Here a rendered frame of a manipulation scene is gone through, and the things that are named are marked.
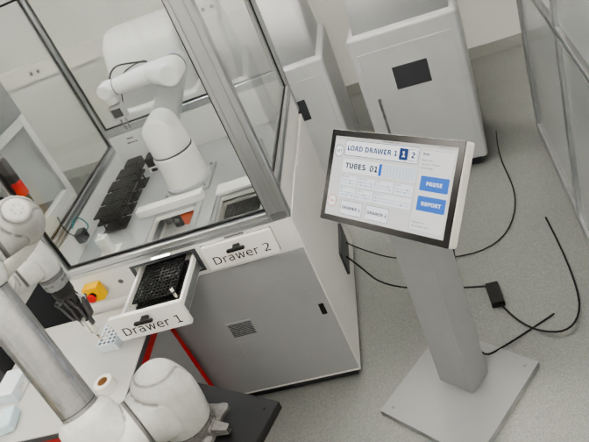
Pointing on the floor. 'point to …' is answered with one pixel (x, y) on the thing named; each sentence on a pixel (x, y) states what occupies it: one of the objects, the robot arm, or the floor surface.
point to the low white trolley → (35, 415)
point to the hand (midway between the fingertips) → (89, 324)
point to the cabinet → (278, 310)
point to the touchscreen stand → (452, 358)
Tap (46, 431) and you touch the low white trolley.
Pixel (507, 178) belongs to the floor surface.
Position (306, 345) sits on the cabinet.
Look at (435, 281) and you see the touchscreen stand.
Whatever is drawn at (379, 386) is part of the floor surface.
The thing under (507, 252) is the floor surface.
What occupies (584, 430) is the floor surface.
